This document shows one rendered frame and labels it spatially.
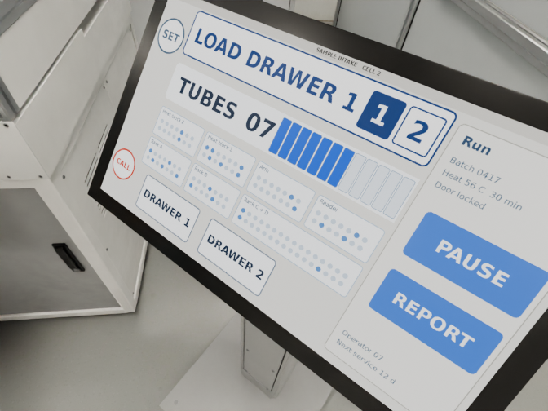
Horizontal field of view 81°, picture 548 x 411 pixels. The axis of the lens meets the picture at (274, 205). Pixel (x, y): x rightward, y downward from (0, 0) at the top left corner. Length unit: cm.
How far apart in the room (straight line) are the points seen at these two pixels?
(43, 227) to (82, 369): 64
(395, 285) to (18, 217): 88
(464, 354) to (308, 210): 18
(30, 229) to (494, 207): 97
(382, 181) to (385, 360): 17
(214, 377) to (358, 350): 100
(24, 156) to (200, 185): 48
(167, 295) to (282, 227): 118
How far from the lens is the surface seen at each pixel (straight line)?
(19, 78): 79
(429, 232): 31
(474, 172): 31
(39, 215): 96
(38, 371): 153
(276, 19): 38
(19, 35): 82
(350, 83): 33
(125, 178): 46
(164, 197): 42
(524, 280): 32
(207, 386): 131
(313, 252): 32
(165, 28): 46
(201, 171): 38
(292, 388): 131
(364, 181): 31
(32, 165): 81
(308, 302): 34
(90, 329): 151
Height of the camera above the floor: 132
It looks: 50 degrees down
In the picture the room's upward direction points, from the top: 7 degrees clockwise
